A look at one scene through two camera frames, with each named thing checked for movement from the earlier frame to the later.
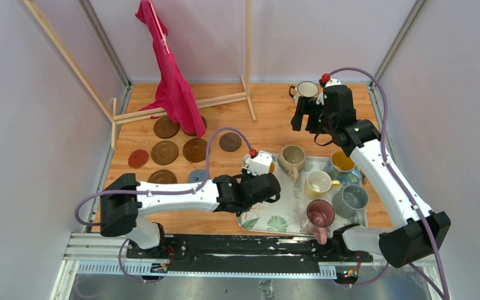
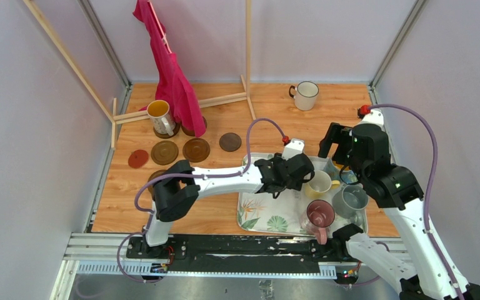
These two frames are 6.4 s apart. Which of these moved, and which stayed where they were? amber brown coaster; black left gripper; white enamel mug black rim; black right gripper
Moved: black right gripper; black left gripper
Stayed: amber brown coaster; white enamel mug black rim
